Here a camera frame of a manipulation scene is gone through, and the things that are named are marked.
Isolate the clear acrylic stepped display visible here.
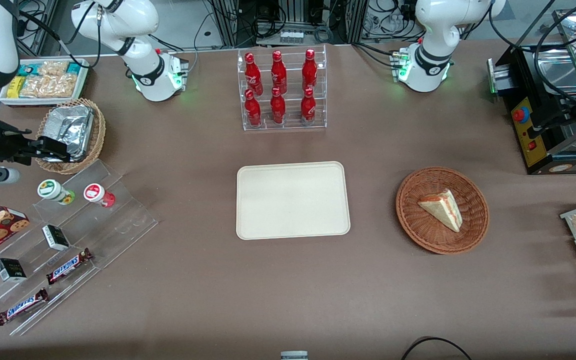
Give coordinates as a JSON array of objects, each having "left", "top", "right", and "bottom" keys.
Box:
[{"left": 0, "top": 159, "right": 159, "bottom": 337}]

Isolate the red cola bottle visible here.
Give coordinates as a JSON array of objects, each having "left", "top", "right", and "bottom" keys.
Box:
[
  {"left": 302, "top": 48, "right": 318, "bottom": 91},
  {"left": 300, "top": 87, "right": 317, "bottom": 124},
  {"left": 270, "top": 50, "right": 288, "bottom": 95},
  {"left": 244, "top": 89, "right": 262, "bottom": 127},
  {"left": 270, "top": 86, "right": 287, "bottom": 125},
  {"left": 244, "top": 52, "right": 264, "bottom": 96}
]

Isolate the Snickers bar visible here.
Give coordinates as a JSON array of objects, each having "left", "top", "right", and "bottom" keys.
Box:
[
  {"left": 45, "top": 248, "right": 94, "bottom": 286},
  {"left": 0, "top": 288, "right": 49, "bottom": 327}
]

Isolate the yellow snack pack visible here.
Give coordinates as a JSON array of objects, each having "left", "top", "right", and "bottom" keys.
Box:
[{"left": 7, "top": 76, "right": 26, "bottom": 99}]

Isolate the oval wicker basket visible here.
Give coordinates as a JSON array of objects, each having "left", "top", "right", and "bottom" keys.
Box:
[{"left": 34, "top": 98, "right": 107, "bottom": 175}]

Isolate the clear bag of crackers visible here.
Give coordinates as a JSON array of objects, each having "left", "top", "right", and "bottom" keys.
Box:
[
  {"left": 19, "top": 74, "right": 79, "bottom": 99},
  {"left": 38, "top": 60, "right": 69, "bottom": 77}
]

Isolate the clear acrylic bottle rack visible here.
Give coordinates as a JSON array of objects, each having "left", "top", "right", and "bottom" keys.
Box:
[{"left": 237, "top": 44, "right": 328, "bottom": 132}]

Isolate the beige plastic tray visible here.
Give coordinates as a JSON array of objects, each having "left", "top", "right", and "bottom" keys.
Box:
[{"left": 236, "top": 161, "right": 351, "bottom": 241}]

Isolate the green gum bottle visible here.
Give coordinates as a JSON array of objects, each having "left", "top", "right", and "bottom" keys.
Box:
[{"left": 37, "top": 179, "right": 76, "bottom": 206}]

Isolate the white snack bin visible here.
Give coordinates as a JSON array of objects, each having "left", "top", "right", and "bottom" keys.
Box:
[{"left": 0, "top": 58, "right": 90, "bottom": 108}]

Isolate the wrapped triangle sandwich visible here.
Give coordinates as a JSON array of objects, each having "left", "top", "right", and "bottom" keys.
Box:
[{"left": 417, "top": 188, "right": 464, "bottom": 233}]

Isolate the round brown wicker basket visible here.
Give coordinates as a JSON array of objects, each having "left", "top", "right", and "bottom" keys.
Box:
[{"left": 395, "top": 166, "right": 490, "bottom": 255}]

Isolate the black cable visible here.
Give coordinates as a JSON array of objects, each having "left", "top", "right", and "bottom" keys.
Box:
[{"left": 400, "top": 337, "right": 474, "bottom": 360}]

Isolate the silver foil container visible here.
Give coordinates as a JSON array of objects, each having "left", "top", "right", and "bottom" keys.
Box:
[{"left": 36, "top": 105, "right": 95, "bottom": 163}]

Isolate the red gum bottle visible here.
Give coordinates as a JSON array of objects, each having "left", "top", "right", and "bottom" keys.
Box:
[{"left": 83, "top": 183, "right": 116, "bottom": 208}]

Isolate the black machine with red button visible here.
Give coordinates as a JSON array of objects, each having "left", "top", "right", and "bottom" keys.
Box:
[{"left": 488, "top": 7, "right": 576, "bottom": 176}]

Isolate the small black box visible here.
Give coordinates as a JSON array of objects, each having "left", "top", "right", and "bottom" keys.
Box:
[
  {"left": 0, "top": 258, "right": 28, "bottom": 283},
  {"left": 42, "top": 224, "right": 71, "bottom": 252}
]

